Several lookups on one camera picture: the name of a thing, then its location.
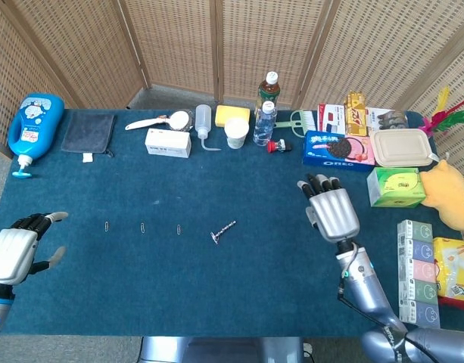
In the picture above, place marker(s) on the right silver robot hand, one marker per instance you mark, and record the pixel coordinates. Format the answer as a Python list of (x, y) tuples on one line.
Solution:
[(334, 211)]

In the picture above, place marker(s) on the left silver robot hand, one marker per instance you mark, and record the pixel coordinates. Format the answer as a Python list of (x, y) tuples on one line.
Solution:
[(12, 253)]

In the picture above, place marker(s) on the magnetic bead rod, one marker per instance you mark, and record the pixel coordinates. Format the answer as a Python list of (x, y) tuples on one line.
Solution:
[(226, 228)]

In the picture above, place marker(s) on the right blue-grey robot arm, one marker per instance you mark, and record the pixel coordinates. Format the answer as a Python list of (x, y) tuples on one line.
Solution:
[(368, 295)]

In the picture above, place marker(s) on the blue Oreo box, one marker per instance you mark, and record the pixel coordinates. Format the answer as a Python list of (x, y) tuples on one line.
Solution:
[(330, 159)]

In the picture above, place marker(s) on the green tissue box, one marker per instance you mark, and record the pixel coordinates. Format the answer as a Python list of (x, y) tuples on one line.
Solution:
[(394, 185)]

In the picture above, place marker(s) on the red emergency stop button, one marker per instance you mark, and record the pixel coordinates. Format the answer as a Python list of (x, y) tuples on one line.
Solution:
[(271, 146)]

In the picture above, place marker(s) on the beige lidded lunch container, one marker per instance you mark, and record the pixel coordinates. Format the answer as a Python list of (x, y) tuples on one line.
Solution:
[(400, 147)]

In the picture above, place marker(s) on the light green plastic brush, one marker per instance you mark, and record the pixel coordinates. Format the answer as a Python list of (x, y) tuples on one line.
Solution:
[(307, 121)]

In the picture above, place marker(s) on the red and white box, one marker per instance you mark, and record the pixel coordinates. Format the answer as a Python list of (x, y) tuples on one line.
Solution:
[(330, 117)]

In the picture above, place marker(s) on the pastel pocket tissue pack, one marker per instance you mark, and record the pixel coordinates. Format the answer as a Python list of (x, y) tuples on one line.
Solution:
[(417, 257)]

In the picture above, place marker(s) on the yellow snack box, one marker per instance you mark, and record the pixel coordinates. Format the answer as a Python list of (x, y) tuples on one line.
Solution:
[(355, 117)]

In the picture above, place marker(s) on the white pack with grey items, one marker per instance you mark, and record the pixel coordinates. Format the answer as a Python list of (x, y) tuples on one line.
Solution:
[(387, 118)]

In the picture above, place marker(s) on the clear water bottle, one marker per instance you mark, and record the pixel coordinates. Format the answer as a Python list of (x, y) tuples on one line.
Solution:
[(263, 128)]

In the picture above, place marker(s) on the yellow plush toy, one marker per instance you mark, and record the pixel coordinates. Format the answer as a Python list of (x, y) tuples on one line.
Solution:
[(447, 193)]

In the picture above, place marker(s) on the white leaf-print paper cup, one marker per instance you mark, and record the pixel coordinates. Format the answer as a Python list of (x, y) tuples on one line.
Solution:
[(236, 130)]

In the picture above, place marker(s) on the blue detergent bottle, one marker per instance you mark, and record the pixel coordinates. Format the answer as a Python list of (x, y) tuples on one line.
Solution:
[(35, 125)]

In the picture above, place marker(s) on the yellow snack bag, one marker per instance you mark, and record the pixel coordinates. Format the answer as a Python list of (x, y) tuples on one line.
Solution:
[(455, 264)]

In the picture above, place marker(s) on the teal table cloth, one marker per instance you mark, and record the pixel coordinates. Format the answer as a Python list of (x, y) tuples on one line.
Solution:
[(141, 283)]

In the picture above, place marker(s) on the green tea bottle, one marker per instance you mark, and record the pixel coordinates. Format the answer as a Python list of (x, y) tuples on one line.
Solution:
[(268, 92)]

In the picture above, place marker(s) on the colourful feather shuttlecock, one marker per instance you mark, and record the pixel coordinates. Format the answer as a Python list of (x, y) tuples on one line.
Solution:
[(440, 119)]

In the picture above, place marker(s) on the yellow sponge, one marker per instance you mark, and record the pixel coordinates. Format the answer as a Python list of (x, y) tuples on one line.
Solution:
[(231, 114)]

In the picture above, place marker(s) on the grey zip pouch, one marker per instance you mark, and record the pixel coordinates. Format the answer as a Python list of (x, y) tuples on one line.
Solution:
[(88, 132)]

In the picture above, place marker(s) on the white squeeze wash bottle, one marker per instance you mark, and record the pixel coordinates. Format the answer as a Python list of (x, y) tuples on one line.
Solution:
[(202, 119)]

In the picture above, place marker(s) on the white barcode carton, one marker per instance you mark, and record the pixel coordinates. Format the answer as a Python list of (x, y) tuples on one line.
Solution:
[(167, 145)]

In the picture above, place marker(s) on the blue-grey robot torso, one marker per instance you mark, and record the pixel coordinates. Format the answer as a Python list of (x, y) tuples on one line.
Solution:
[(216, 351)]

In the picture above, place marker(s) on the wicker folding screen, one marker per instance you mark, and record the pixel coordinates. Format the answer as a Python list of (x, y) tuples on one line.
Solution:
[(254, 45)]

